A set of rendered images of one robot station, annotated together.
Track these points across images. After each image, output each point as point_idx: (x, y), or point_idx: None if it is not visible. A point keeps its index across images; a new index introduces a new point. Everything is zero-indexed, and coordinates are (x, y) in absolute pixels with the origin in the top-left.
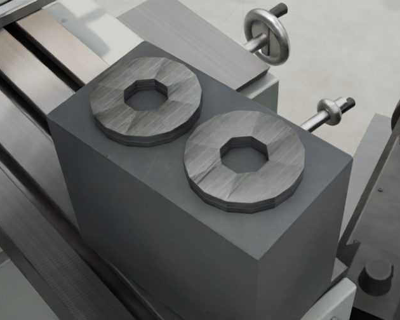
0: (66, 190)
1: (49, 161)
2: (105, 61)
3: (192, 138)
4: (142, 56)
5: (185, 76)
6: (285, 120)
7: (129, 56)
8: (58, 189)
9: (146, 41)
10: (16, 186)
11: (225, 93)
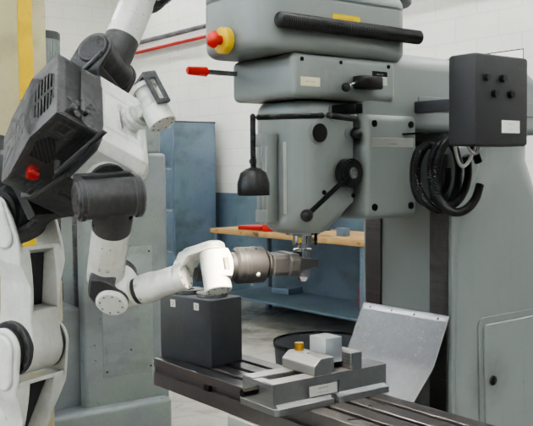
0: (249, 366)
1: (256, 369)
2: (233, 385)
3: (200, 289)
4: (211, 299)
5: (200, 292)
6: (174, 295)
7: (216, 299)
8: (252, 366)
9: (210, 301)
10: (268, 367)
11: (189, 297)
